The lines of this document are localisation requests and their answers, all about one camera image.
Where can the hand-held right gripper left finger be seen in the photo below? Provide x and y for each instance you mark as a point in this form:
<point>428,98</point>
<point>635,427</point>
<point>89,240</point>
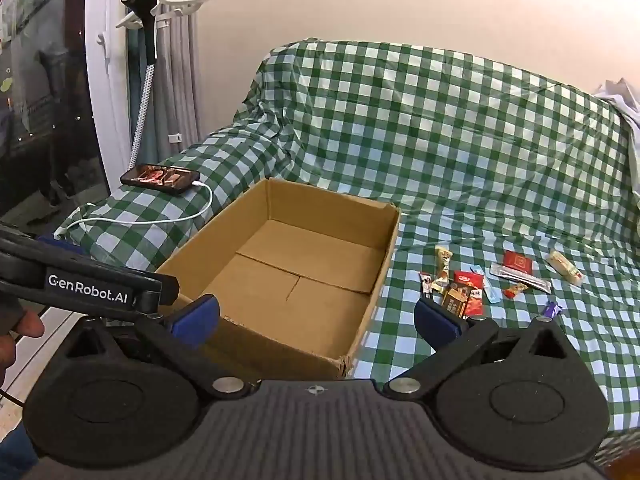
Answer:
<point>196,317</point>

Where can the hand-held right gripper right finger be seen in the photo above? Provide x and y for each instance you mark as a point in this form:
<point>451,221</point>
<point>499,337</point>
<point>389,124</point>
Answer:
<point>434,321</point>

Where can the dark brown chocolate bar packet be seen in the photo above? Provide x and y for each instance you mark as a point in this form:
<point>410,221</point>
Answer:
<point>454,302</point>

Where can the red black coffee stick sachet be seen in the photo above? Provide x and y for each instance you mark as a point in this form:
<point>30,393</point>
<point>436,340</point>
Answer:
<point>426,285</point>

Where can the red snack stick packet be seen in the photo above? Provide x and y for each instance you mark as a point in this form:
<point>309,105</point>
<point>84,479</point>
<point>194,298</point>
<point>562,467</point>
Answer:
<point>472,292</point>

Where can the beige gold candy wrapper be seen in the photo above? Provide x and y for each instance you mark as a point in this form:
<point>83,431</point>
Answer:
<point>443,260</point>

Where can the light blue stick packet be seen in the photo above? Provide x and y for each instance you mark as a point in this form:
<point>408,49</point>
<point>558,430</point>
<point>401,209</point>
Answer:
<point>487,287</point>

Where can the small red gold candy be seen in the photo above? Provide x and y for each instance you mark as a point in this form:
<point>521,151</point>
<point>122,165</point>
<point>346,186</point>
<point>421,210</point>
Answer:
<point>515,290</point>

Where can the silver clear snack packet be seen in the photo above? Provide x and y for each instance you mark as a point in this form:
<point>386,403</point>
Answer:
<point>520,277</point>

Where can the red square snack packet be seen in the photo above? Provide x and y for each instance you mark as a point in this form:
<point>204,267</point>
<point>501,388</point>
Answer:
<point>516,261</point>

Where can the brown cardboard box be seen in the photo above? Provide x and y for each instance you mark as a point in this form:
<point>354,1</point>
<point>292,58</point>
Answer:
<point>300,260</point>

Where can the purple candy packet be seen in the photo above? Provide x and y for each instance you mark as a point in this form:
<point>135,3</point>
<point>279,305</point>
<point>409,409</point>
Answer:
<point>553,309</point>

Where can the cream wafer packet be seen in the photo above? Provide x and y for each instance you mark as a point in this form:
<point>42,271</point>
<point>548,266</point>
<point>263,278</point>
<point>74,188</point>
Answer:
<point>566,268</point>

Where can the person's left hand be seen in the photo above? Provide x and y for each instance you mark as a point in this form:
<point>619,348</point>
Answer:
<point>25,325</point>

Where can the black smartphone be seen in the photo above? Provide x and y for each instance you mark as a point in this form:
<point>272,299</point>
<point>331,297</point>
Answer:
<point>160,178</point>

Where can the green checked cloth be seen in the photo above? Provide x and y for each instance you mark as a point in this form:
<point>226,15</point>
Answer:
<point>450,160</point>

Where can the grey curtain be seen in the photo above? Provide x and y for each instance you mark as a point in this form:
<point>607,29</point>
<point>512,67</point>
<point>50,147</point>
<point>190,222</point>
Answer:
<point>175,70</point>

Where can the black garment steamer head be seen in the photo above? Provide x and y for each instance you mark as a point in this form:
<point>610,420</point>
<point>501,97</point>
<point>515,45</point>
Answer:
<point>145,15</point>

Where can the white crumpled cloth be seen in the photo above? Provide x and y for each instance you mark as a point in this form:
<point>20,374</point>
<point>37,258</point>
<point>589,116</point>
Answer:
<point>622,97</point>

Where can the white plastic hanger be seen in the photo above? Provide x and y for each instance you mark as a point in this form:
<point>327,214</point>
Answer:
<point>180,2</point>

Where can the white wall socket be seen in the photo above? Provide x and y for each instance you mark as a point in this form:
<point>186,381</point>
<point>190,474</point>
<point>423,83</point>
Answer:
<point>174,137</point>

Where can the white window frame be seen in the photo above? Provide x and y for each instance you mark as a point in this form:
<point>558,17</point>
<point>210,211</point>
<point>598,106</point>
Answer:
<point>107,90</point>

